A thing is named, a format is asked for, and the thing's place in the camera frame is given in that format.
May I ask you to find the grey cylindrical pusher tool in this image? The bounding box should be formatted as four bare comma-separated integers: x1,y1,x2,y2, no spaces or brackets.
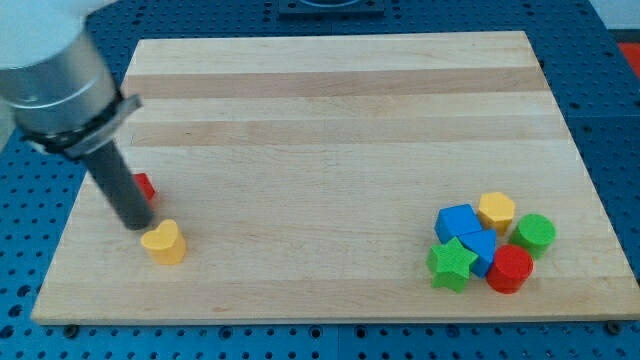
82,141,154,230

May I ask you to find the red star block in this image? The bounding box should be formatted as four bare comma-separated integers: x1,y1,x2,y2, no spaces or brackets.
133,173,156,201

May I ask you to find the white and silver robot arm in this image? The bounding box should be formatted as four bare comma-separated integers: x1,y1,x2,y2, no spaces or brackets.
1,0,154,230

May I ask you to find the wooden board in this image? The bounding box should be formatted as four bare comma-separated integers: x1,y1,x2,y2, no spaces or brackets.
32,31,639,325

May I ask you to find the green star block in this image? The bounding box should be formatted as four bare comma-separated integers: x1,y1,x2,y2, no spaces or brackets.
425,237,479,293

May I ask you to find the yellow heart block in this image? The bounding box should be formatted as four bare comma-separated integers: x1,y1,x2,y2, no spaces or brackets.
140,219,186,265

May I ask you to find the blue cube block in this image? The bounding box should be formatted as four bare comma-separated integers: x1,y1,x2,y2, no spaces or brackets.
434,204,482,244

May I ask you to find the blue triangle block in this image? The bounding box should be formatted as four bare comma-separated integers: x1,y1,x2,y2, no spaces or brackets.
459,229,497,278

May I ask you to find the yellow hexagon block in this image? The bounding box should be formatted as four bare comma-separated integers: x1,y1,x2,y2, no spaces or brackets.
477,192,516,236

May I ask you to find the red cylinder block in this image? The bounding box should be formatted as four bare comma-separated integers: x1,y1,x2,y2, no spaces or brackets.
486,244,534,294

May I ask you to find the green cylinder block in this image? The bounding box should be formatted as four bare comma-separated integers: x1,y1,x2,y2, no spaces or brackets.
509,213,556,259

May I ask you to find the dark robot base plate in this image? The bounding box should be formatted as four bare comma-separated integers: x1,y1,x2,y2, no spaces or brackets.
274,0,385,18

